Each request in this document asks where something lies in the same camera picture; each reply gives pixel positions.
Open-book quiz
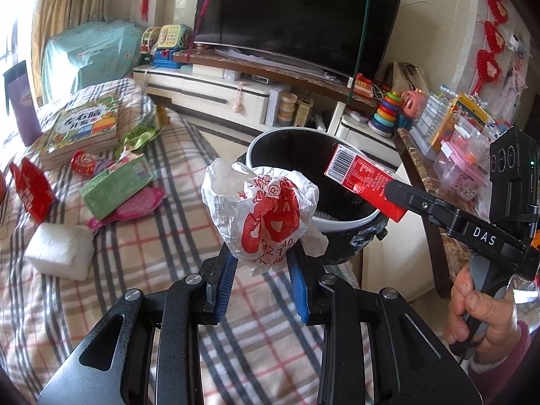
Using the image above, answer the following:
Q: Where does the green yellow toy phone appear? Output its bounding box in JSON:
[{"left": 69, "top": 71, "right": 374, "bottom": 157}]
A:
[{"left": 158, "top": 24, "right": 190, "bottom": 51}]

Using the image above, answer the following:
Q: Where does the green snack wrapper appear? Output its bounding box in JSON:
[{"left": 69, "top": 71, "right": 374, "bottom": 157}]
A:
[{"left": 120, "top": 107, "right": 170, "bottom": 155}]

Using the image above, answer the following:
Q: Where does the white plastic bag red print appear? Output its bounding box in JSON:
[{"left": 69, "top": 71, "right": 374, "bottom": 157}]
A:
[{"left": 201, "top": 157, "right": 330, "bottom": 277}]

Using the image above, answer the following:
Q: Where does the green carton box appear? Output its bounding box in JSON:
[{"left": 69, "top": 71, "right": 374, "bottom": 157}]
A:
[{"left": 80, "top": 154, "right": 155, "bottom": 220}]

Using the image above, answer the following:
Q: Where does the red carton box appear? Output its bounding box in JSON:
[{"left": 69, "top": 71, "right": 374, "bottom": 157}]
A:
[{"left": 324, "top": 143, "right": 408, "bottom": 223}]

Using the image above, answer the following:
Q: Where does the pink snack wrapper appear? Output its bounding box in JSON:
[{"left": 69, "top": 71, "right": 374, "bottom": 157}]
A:
[{"left": 86, "top": 186, "right": 167, "bottom": 233}]

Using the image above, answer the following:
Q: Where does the blue toy cash register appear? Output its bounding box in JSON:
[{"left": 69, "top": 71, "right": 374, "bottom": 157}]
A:
[{"left": 152, "top": 48, "right": 188, "bottom": 68}]

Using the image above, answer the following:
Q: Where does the rainbow stacking rings toy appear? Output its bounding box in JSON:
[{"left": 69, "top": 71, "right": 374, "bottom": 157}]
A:
[{"left": 368, "top": 92, "right": 403, "bottom": 138}]

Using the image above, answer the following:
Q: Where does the purple thermos bottle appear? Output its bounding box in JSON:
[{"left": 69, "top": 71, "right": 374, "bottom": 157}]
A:
[{"left": 3, "top": 60, "right": 43, "bottom": 146}]

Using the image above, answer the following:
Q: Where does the red drink can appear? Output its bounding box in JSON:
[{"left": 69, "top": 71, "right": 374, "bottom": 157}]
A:
[{"left": 71, "top": 151, "right": 106, "bottom": 177}]

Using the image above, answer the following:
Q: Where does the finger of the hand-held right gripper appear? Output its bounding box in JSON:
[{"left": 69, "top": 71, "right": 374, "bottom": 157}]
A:
[{"left": 385, "top": 178, "right": 462, "bottom": 237}]

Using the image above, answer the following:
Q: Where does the wooden building model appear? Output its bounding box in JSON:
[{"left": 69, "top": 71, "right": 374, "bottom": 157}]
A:
[{"left": 293, "top": 97, "right": 315, "bottom": 127}]

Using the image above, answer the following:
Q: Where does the white wall camera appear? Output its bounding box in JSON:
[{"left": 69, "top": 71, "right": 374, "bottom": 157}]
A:
[{"left": 508, "top": 31, "right": 528, "bottom": 53}]

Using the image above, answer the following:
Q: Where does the white tissue pack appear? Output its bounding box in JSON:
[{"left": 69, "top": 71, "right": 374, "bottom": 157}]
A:
[{"left": 24, "top": 222, "right": 96, "bottom": 281}]

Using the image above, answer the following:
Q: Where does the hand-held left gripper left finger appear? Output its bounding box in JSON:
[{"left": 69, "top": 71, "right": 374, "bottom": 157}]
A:
[{"left": 38, "top": 250, "right": 237, "bottom": 405}]

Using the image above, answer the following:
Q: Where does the stack of round tins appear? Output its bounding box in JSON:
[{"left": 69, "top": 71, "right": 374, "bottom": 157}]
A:
[{"left": 277, "top": 92, "right": 300, "bottom": 125}]

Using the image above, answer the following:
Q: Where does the pink stick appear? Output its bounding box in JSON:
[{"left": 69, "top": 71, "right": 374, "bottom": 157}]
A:
[{"left": 186, "top": 0, "right": 224, "bottom": 64}]

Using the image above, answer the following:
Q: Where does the pink toy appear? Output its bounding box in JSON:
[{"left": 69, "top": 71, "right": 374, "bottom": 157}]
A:
[{"left": 399, "top": 88, "right": 429, "bottom": 129}]

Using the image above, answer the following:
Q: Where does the pink lidded plastic box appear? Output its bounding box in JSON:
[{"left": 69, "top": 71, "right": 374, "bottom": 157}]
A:
[{"left": 434, "top": 139, "right": 492, "bottom": 203}]

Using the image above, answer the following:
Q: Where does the red paper packet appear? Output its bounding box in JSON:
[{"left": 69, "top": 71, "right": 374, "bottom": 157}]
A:
[{"left": 8, "top": 157, "right": 57, "bottom": 224}]

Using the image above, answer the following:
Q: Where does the beige curtain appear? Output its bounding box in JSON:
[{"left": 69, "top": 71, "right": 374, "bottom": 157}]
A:
[{"left": 29, "top": 0, "right": 114, "bottom": 102}]

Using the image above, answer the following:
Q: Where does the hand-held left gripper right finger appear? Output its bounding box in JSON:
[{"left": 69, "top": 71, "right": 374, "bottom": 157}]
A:
[{"left": 287, "top": 247, "right": 482, "bottom": 405}]

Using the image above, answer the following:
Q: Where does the white television cabinet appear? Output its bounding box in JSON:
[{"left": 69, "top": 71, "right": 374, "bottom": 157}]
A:
[{"left": 133, "top": 48, "right": 401, "bottom": 153}]

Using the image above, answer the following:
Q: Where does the person's right hand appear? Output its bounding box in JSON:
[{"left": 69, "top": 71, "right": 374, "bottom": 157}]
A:
[{"left": 443, "top": 264, "right": 530, "bottom": 362}]

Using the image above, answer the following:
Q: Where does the marble counter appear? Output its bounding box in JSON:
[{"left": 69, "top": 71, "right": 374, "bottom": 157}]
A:
[{"left": 397, "top": 129, "right": 540, "bottom": 300}]

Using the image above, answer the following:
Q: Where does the teal furniture cover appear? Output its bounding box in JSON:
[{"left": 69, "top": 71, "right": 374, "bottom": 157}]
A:
[{"left": 42, "top": 20, "right": 146, "bottom": 96}]

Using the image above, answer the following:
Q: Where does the white bin with black liner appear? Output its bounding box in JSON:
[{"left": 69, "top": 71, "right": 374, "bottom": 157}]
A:
[{"left": 245, "top": 126, "right": 389, "bottom": 264}]

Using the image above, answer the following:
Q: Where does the black television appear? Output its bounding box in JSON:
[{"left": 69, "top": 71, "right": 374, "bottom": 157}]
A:
[{"left": 193, "top": 0, "right": 403, "bottom": 83}]

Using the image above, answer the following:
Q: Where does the yellow colourful box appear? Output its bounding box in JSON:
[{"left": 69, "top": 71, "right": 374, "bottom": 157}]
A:
[{"left": 449, "top": 93, "right": 494, "bottom": 136}]

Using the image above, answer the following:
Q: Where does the yellow wheel toy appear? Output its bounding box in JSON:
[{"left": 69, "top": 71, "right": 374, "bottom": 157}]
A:
[{"left": 139, "top": 26, "right": 163, "bottom": 55}]

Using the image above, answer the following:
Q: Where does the children's book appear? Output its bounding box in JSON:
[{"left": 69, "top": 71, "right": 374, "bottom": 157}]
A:
[{"left": 39, "top": 93, "right": 121, "bottom": 169}]

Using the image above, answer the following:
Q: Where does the red heart wall garland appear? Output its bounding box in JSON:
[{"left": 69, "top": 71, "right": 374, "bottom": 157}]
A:
[{"left": 477, "top": 0, "right": 513, "bottom": 98}]

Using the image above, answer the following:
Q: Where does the beige bag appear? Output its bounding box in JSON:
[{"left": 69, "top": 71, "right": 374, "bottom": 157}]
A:
[{"left": 382, "top": 62, "right": 429, "bottom": 93}]

